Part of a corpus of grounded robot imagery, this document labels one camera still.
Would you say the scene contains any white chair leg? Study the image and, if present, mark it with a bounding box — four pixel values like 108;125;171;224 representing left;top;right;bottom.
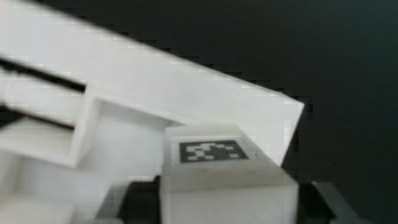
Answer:
160;125;298;224

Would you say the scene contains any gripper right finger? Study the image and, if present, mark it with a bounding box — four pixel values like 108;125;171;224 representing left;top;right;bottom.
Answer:
297;182;355;224

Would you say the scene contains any white chair seat block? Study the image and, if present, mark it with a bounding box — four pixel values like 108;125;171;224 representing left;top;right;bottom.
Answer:
0;59;181;224

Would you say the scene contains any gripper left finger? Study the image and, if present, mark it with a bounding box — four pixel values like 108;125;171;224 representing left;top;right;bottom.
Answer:
117;177;162;224

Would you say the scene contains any white U-shaped border fence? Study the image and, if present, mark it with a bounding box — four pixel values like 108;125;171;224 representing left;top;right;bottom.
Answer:
0;0;304;162

